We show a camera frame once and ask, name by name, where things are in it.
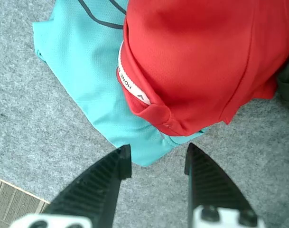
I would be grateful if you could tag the red shirt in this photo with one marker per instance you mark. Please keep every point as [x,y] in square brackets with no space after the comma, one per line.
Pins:
[194,59]

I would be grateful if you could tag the turquoise shirt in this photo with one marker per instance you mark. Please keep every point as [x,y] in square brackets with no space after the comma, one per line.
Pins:
[87,78]

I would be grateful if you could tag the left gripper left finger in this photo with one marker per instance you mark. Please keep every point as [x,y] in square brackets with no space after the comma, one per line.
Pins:
[92,190]

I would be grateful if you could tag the dark green shirt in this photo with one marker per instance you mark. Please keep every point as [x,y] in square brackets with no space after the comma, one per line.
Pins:
[287,83]

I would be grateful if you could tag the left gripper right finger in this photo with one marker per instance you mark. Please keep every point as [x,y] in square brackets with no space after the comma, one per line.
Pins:
[210,185]

